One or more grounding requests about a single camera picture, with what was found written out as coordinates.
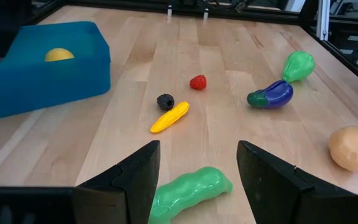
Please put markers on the yellow toy corn cob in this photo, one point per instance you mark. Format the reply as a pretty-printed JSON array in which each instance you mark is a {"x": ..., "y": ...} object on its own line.
[{"x": 169, "y": 117}]

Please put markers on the green toy cucumber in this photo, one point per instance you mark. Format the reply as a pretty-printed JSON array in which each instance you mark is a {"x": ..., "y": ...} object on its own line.
[{"x": 185, "y": 193}]

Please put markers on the blue plastic tupperware container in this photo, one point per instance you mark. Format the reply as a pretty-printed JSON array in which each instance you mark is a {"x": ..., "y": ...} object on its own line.
[{"x": 42, "y": 84}]

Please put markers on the tan toy potato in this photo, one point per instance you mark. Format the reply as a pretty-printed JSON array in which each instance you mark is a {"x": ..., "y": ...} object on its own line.
[{"x": 351, "y": 147}]

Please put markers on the red toy raspberry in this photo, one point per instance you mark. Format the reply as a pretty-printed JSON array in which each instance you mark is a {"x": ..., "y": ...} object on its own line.
[{"x": 198, "y": 82}]

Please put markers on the silver aluminium post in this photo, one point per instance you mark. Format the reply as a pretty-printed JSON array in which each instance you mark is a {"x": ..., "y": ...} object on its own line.
[{"x": 323, "y": 18}]

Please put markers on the black toy blackberry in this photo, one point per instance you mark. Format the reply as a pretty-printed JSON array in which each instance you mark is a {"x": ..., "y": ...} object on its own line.
[{"x": 165, "y": 102}]

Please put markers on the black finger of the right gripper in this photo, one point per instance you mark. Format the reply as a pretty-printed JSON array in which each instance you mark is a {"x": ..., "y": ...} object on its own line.
[{"x": 8, "y": 25}]

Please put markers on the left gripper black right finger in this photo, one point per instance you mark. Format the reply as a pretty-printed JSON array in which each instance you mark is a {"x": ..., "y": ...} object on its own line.
[{"x": 275, "y": 193}]

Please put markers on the purple toy eggplant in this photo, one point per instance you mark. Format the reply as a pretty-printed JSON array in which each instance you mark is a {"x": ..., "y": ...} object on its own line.
[{"x": 273, "y": 95}]

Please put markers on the yellow toy lemon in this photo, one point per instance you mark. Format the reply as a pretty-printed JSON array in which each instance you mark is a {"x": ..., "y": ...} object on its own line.
[{"x": 57, "y": 55}]

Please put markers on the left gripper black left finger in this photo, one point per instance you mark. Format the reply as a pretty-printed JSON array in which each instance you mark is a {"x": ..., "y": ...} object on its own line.
[{"x": 129, "y": 193}]

